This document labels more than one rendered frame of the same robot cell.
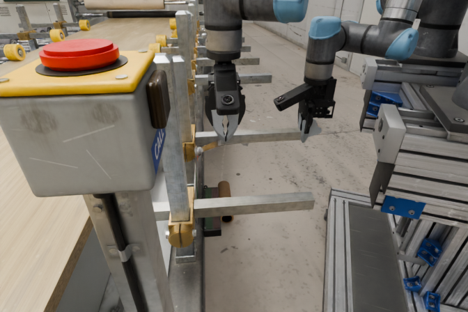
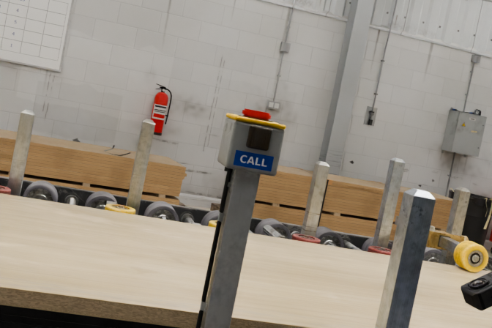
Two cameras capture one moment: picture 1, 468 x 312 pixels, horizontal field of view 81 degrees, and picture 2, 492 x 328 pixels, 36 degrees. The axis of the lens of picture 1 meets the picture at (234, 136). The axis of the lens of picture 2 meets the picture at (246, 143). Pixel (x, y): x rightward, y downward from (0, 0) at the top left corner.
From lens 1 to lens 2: 92 cm
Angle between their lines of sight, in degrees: 82
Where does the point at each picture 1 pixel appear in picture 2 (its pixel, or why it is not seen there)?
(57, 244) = (278, 318)
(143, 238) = (226, 211)
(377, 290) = not seen: outside the picture
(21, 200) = (320, 306)
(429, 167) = not seen: outside the picture
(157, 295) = (215, 267)
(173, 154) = (386, 304)
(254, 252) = not seen: outside the picture
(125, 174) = (225, 155)
